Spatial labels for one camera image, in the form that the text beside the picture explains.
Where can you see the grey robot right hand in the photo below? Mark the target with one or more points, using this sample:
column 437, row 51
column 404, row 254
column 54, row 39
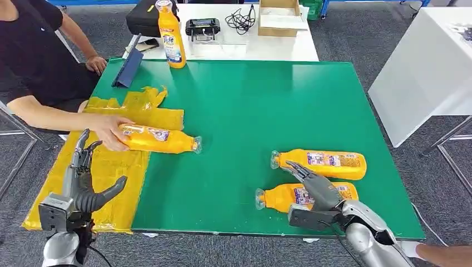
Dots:
column 320, row 191

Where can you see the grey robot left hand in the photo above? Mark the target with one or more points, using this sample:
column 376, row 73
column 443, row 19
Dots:
column 79, row 191

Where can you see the orange drink bottle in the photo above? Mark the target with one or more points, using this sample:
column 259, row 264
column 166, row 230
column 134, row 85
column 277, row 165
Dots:
column 280, row 199
column 324, row 166
column 158, row 142
column 171, row 40

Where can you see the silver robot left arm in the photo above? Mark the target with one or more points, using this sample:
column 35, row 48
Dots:
column 61, row 248

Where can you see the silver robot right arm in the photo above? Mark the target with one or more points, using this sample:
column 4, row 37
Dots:
column 368, row 239

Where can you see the yellow plastic sheet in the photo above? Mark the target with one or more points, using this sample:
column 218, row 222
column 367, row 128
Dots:
column 110, row 173

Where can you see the person's right hand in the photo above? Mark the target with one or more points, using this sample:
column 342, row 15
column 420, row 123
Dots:
column 108, row 134

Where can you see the green table mat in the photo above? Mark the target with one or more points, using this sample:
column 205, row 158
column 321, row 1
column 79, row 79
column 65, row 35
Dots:
column 258, row 110

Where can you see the black and white shoe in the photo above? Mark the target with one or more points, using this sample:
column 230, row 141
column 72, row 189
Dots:
column 409, row 248

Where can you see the standing person's leg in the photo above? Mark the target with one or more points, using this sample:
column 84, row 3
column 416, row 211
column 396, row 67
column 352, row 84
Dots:
column 442, row 256

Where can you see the seated person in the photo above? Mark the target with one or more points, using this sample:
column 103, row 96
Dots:
column 33, row 55

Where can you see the long white table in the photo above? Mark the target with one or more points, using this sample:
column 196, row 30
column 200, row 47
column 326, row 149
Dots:
column 258, row 49

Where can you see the white square table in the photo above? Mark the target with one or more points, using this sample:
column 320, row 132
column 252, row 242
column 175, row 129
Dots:
column 424, row 73

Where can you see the black smartphone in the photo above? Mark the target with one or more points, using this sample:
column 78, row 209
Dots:
column 147, row 44

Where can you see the open cardboard box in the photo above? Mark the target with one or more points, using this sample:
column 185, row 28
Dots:
column 279, row 20

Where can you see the green plastic crate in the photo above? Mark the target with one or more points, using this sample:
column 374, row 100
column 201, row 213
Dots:
column 312, row 9

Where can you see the black carry bag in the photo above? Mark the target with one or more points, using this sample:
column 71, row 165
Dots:
column 143, row 18

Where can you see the black handheld controller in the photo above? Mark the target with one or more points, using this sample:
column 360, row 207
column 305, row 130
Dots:
column 202, row 27

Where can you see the dark printed papers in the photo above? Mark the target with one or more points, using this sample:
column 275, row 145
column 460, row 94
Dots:
column 464, row 32

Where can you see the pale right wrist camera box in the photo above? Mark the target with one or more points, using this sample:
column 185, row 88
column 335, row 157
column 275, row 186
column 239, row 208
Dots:
column 309, row 219

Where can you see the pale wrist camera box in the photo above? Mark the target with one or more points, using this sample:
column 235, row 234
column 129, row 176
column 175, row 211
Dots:
column 55, row 213
column 309, row 219

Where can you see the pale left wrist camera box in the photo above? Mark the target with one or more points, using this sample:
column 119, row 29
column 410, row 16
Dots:
column 55, row 213

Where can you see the metal floor frame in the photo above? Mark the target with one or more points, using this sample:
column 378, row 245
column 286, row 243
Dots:
column 451, row 154
column 18, row 147

